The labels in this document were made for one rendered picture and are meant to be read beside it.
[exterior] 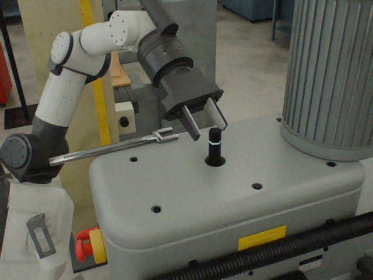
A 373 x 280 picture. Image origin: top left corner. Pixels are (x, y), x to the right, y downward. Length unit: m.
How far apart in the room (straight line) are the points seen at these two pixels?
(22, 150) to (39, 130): 0.07
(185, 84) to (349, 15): 0.28
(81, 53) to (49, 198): 0.37
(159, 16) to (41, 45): 1.65
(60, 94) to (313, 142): 0.61
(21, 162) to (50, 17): 1.39
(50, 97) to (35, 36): 1.33
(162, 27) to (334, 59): 0.30
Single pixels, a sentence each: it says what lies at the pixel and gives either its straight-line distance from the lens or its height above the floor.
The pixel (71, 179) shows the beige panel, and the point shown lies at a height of 0.68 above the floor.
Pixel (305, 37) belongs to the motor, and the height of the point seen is 2.10.
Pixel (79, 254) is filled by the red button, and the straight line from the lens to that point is 0.76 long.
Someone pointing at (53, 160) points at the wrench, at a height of 1.90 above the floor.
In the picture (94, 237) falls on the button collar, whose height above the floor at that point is 1.79.
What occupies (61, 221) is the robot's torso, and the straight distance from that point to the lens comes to 1.11.
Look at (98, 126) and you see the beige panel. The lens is 2.61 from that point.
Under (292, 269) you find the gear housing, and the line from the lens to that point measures 0.84.
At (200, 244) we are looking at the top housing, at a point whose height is 1.84.
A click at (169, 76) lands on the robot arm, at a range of 0.74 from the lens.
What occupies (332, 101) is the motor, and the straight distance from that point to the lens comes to 0.72.
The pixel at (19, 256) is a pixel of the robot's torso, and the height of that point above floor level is 1.56.
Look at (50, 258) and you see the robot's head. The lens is 1.00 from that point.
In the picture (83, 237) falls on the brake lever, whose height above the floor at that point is 1.70.
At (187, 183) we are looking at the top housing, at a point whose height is 1.89.
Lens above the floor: 2.31
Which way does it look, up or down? 32 degrees down
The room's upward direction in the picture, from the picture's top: 2 degrees counter-clockwise
